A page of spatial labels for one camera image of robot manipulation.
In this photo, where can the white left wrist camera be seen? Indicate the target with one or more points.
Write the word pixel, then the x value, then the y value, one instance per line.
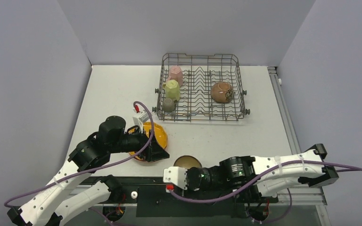
pixel 140 117

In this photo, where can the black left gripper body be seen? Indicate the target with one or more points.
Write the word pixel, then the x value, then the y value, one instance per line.
pixel 132 142

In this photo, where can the pink mug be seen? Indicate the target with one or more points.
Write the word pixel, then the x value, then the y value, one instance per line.
pixel 175 73

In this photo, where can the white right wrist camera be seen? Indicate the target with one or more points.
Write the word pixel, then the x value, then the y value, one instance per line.
pixel 175 177

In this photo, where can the aluminium frame rail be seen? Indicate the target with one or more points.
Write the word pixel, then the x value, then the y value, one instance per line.
pixel 287 122

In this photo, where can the pale yellow mug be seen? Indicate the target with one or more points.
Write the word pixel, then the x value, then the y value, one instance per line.
pixel 172 90

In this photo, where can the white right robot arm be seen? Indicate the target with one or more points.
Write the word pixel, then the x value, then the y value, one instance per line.
pixel 275 173

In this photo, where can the orange polka dot plate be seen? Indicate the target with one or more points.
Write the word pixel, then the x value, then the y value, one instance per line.
pixel 160 137

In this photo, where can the brown ceramic bowl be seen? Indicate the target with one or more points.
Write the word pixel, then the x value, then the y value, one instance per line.
pixel 222 92
pixel 187 162

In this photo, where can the small grey-green cup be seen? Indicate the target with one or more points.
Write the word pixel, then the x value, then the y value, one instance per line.
pixel 168 105

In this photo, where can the grey wire dish rack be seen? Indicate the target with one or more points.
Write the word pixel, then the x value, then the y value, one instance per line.
pixel 200 74

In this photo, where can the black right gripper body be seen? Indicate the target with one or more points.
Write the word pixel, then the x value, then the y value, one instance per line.
pixel 192 179

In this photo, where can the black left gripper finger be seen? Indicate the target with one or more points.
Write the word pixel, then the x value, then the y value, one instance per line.
pixel 154 152
pixel 147 127

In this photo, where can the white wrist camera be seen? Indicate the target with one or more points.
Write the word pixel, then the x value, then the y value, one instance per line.
pixel 140 117
pixel 175 177

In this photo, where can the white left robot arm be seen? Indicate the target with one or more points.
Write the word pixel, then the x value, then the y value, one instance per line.
pixel 50 205

